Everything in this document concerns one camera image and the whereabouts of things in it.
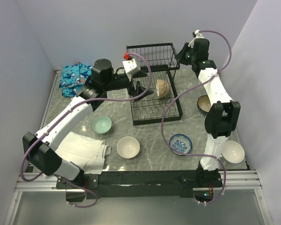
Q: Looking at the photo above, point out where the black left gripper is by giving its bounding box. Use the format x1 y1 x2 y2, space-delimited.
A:
104 70 154 101

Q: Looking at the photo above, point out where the cream bowl with brown outside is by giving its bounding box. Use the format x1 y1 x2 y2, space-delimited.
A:
155 79 169 98

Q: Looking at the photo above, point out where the black wire dish rack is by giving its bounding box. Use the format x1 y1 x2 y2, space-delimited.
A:
126 43 183 126

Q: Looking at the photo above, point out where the blue white patterned bowl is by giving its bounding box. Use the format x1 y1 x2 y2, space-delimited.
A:
169 134 192 156

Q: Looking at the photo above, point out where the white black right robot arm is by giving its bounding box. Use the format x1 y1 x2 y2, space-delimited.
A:
175 37 241 187

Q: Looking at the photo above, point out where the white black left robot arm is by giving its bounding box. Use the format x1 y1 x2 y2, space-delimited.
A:
22 52 152 188

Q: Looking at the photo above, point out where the brown interior dark bowl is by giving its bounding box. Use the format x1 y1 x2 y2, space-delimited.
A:
197 95 212 115

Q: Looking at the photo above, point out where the pale green bowl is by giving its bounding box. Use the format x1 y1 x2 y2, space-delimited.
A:
91 115 112 134

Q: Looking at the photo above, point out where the cream bowl near front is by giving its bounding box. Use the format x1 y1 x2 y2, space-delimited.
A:
117 136 140 159

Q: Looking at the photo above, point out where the blue shark print cloth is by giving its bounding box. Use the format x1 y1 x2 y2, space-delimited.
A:
59 62 92 98

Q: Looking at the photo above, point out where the white folded towel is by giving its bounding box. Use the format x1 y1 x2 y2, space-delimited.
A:
55 132 111 174

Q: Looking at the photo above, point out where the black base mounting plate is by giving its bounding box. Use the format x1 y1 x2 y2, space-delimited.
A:
56 170 226 203

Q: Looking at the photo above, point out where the plain white bowl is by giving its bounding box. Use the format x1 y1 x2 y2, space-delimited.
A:
222 141 245 164

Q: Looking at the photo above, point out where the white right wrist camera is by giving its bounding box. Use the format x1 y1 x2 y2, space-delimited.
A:
188 30 204 48

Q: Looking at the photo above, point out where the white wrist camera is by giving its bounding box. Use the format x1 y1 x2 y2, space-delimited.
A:
122 53 141 75
188 30 204 48

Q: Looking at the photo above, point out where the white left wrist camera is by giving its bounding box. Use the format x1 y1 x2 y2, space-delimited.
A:
122 53 141 75

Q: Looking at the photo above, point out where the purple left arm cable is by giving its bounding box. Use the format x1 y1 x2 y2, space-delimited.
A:
20 52 153 208

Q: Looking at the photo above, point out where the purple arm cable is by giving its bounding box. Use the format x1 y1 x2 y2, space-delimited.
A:
20 52 153 208
160 30 232 205

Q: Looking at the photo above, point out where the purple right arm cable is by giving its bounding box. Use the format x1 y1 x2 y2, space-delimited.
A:
160 30 232 205

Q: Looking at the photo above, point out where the aluminium frame rail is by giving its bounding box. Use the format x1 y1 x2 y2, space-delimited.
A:
15 170 262 192

